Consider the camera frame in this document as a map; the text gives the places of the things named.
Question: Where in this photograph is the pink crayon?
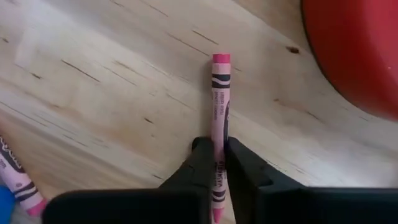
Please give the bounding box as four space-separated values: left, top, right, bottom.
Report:
0 135 49 217

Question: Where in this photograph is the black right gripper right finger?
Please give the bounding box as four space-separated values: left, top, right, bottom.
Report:
224 138 308 224

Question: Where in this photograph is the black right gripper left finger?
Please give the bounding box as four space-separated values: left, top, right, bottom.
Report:
160 136 216 224

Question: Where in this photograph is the red crayon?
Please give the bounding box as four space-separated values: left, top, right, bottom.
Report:
211 53 232 224

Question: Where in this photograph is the red desk lamp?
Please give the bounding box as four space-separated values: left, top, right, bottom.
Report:
300 0 398 121

